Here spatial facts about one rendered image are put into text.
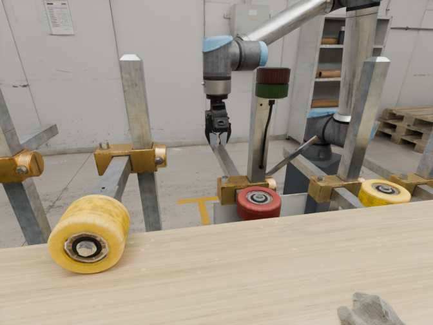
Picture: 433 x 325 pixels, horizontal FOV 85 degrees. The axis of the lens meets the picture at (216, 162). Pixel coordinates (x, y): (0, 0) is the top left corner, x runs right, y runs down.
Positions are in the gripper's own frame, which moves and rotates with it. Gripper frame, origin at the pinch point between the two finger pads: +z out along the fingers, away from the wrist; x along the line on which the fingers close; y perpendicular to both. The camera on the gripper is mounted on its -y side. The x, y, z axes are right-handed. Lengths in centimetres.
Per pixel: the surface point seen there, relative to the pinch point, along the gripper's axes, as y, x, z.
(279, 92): -36.6, -4.3, -25.6
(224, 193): -31.3, 4.1, -2.7
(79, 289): -56, 26, -7
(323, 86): 239, -193, 8
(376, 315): -65, -4, -8
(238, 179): -28.4, 0.1, -4.5
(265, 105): -30.9, -4.1, -22.3
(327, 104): 209, -183, 26
